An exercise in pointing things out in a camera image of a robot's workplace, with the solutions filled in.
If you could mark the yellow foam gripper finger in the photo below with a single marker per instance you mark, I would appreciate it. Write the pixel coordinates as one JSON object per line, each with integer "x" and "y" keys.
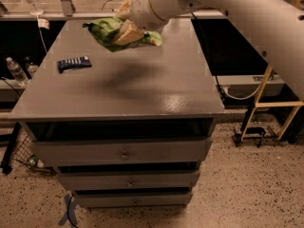
{"x": 128, "y": 32}
{"x": 123, "y": 11}

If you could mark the green rice chip bag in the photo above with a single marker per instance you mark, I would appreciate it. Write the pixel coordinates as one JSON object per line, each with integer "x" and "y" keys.
{"x": 103, "y": 31}

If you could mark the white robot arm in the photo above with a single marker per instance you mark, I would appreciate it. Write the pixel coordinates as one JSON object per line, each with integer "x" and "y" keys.
{"x": 273, "y": 27}

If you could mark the blue rxbar blueberry bar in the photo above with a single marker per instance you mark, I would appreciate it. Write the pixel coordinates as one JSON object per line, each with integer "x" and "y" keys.
{"x": 73, "y": 63}

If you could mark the grey drawer cabinet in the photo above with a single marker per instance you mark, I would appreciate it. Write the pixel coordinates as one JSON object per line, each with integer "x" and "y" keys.
{"x": 163, "y": 93}

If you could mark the small dark-capped bottle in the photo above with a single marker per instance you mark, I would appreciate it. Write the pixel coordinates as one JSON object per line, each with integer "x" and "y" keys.
{"x": 30, "y": 66}

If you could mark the clear plastic water bottle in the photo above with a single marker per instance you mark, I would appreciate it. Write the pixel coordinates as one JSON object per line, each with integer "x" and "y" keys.
{"x": 17, "y": 72}

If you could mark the top grey drawer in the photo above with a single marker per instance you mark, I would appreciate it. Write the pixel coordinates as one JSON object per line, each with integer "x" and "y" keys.
{"x": 83, "y": 153}

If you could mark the grey drawer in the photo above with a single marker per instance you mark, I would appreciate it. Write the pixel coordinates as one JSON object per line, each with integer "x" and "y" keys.
{"x": 129, "y": 180}
{"x": 83, "y": 153}
{"x": 134, "y": 199}

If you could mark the middle grey drawer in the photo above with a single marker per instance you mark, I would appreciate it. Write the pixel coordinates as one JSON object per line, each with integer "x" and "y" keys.
{"x": 129, "y": 180}

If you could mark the bottom grey drawer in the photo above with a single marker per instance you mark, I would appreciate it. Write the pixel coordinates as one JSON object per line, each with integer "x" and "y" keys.
{"x": 134, "y": 199}

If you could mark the wire mesh basket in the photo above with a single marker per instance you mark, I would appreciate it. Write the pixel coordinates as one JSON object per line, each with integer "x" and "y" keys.
{"x": 24, "y": 155}

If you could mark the yellow metal stand frame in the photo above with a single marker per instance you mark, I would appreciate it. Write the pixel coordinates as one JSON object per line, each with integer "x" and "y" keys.
{"x": 245, "y": 130}

